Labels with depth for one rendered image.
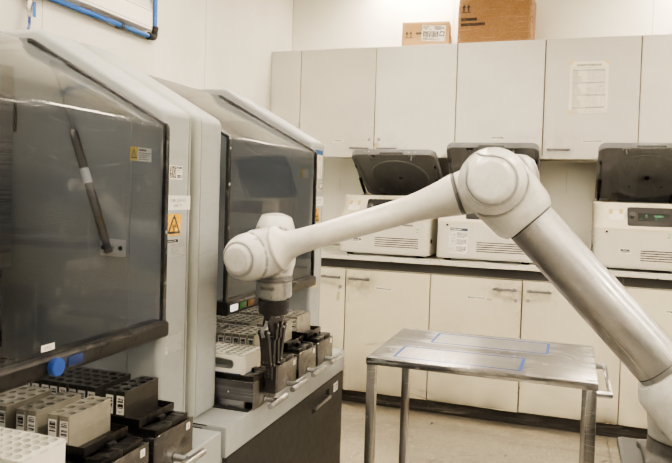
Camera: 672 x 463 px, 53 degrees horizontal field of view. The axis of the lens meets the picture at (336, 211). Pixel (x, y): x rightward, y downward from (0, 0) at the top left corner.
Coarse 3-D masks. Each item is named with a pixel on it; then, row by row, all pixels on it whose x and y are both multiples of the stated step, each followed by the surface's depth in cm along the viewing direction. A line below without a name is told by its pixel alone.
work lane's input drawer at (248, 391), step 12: (216, 372) 166; (252, 372) 167; (264, 372) 169; (216, 384) 165; (228, 384) 164; (240, 384) 163; (252, 384) 162; (264, 384) 168; (216, 396) 165; (228, 396) 164; (240, 396) 163; (252, 396) 162; (264, 396) 168; (288, 396) 171; (252, 408) 162
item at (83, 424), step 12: (84, 408) 118; (96, 408) 120; (108, 408) 123; (60, 420) 113; (72, 420) 114; (84, 420) 117; (96, 420) 120; (108, 420) 123; (60, 432) 113; (72, 432) 114; (84, 432) 117; (96, 432) 120; (72, 444) 114
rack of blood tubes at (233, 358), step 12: (216, 348) 171; (228, 348) 172; (240, 348) 172; (252, 348) 172; (216, 360) 178; (228, 360) 177; (240, 360) 165; (252, 360) 169; (228, 372) 166; (240, 372) 165
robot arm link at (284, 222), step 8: (264, 216) 164; (272, 216) 163; (280, 216) 163; (288, 216) 165; (264, 224) 162; (272, 224) 162; (280, 224) 162; (288, 224) 164; (280, 272) 162; (288, 272) 164
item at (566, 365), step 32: (384, 352) 191; (416, 352) 192; (448, 352) 193; (480, 352) 194; (512, 352) 195; (544, 352) 196; (576, 352) 198; (544, 384) 169; (576, 384) 167; (608, 384) 178
